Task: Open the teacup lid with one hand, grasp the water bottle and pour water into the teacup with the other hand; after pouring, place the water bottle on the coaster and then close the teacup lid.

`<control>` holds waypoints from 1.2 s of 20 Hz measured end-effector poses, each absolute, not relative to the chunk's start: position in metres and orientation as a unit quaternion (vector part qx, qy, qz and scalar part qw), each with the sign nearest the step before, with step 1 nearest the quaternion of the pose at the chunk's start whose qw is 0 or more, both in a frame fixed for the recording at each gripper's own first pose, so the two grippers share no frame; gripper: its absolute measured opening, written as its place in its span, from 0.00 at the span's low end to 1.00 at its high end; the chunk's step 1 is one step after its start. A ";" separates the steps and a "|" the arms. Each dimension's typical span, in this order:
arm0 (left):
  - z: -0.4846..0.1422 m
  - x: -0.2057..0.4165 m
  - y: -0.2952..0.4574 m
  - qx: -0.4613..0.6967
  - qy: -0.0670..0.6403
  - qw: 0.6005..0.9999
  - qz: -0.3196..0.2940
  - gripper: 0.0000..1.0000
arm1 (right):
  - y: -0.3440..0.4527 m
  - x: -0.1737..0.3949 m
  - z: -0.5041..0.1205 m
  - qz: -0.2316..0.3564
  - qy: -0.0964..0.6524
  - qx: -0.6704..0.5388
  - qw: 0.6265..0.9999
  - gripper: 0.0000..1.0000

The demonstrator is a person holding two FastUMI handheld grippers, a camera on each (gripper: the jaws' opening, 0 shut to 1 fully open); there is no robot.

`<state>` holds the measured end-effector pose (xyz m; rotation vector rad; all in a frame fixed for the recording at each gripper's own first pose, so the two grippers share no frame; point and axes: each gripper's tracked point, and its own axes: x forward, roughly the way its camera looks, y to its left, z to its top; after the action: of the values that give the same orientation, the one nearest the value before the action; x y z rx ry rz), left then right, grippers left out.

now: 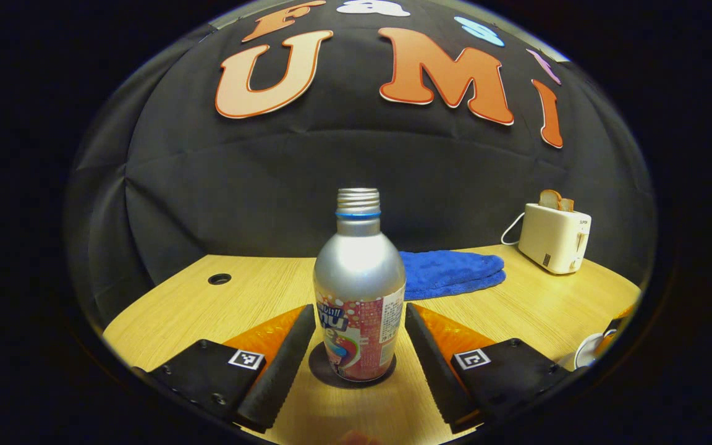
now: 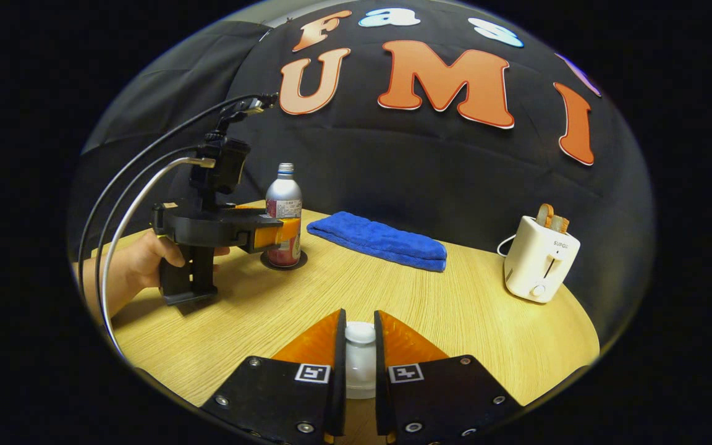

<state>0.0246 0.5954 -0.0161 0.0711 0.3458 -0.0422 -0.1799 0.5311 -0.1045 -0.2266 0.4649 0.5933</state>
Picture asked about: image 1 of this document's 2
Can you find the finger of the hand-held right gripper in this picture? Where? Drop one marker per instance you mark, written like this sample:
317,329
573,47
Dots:
613,326

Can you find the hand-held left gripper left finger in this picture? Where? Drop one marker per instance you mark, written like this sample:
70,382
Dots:
282,371

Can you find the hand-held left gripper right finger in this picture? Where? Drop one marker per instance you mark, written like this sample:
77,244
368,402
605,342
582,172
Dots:
433,371

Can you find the dark round coaster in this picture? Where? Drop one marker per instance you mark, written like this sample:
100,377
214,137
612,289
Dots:
319,368

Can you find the white teacup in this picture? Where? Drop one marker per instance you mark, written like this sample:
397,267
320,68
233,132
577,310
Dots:
580,355

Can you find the silver water bottle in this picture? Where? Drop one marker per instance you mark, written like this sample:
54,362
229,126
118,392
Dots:
359,278

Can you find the blue towel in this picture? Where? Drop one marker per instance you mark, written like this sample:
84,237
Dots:
455,272

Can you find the white toaster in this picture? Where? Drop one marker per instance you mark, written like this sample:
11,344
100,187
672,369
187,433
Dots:
550,241

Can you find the toasted bread slice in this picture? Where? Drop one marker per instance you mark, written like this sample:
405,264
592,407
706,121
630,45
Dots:
567,205
549,199

